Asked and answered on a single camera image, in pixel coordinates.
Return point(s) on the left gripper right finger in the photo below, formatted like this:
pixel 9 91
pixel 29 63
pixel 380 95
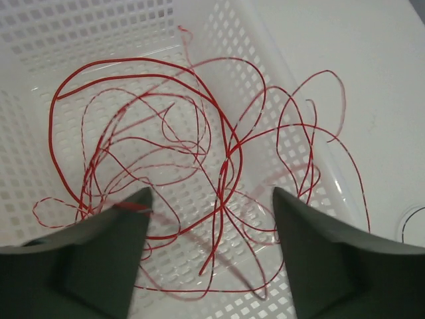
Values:
pixel 336 270

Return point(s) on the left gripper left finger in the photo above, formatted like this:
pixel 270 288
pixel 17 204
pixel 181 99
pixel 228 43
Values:
pixel 87 270

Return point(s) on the right white perforated basket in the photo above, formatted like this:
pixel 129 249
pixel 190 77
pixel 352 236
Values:
pixel 100 99

